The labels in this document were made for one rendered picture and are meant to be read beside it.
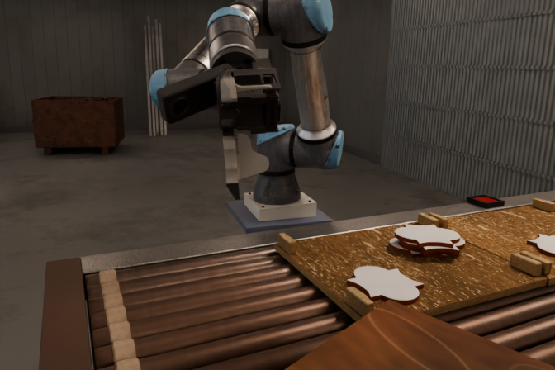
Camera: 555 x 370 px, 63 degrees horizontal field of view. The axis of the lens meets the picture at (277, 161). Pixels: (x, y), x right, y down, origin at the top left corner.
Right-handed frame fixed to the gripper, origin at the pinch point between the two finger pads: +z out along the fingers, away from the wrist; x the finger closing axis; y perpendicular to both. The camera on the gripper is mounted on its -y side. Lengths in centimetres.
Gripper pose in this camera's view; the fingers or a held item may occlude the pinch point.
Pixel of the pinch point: (230, 156)
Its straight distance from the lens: 53.0
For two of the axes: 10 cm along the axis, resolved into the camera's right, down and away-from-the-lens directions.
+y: 9.9, -0.7, 1.3
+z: 1.4, 6.6, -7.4
